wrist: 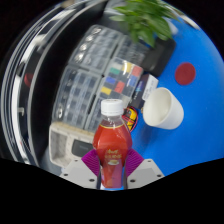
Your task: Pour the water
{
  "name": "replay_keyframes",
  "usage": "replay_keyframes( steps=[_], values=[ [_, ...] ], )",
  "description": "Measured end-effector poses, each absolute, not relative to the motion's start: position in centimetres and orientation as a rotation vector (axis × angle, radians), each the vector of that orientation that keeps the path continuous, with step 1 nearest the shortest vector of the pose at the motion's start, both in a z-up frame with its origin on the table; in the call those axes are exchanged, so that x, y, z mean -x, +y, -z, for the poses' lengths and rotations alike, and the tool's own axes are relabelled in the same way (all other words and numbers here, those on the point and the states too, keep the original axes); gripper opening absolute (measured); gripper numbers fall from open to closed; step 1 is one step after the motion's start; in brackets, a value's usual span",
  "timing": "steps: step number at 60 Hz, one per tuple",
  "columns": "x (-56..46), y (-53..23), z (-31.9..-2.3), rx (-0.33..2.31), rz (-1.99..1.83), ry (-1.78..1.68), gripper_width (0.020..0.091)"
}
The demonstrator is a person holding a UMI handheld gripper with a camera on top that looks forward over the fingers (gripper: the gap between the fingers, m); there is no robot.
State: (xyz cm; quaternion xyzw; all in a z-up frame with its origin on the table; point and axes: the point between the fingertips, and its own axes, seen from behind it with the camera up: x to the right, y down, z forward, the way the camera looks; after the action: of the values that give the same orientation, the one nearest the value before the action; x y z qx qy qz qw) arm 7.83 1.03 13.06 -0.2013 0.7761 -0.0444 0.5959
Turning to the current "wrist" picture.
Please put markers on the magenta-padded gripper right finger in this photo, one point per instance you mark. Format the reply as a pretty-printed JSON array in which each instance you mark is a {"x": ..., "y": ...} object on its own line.
[{"x": 146, "y": 173}]

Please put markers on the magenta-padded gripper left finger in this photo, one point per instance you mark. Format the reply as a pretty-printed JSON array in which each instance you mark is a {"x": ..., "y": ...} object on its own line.
[{"x": 80, "y": 174}]

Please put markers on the red drink bottle white cap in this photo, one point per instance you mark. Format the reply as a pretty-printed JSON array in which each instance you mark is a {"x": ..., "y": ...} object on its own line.
[{"x": 112, "y": 146}]

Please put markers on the black rounded device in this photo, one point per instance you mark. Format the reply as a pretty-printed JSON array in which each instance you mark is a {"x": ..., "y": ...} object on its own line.
[{"x": 81, "y": 148}]

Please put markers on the white perforated crate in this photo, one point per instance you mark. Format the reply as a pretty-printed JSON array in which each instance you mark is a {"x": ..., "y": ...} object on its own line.
[{"x": 61, "y": 143}]

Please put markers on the yellow multimeter with red leads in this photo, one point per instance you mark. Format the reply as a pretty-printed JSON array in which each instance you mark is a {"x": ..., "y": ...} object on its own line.
[{"x": 130, "y": 118}]

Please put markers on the white cup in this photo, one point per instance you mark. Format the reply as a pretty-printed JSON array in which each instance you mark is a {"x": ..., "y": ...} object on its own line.
[{"x": 163, "y": 108}]

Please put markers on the grey small-parts drawer cabinet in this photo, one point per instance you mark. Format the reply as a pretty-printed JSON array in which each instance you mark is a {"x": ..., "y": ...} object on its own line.
[
  {"x": 95, "y": 48},
  {"x": 75, "y": 96}
]

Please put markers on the black box with white label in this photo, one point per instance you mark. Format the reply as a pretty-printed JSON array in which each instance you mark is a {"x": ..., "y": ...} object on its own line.
[{"x": 143, "y": 90}]

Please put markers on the flat round red coaster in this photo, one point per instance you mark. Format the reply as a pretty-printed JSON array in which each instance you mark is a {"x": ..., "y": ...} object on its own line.
[{"x": 185, "y": 73}]

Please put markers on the plain black box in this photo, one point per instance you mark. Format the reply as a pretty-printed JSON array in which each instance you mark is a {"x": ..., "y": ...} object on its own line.
[{"x": 161, "y": 56}]

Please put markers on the wide grey drawer cabinet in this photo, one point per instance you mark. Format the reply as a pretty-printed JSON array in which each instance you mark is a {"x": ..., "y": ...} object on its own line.
[{"x": 133, "y": 51}]

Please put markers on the green leafy plant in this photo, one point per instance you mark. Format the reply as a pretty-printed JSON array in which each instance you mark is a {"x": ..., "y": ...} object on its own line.
[{"x": 146, "y": 20}]

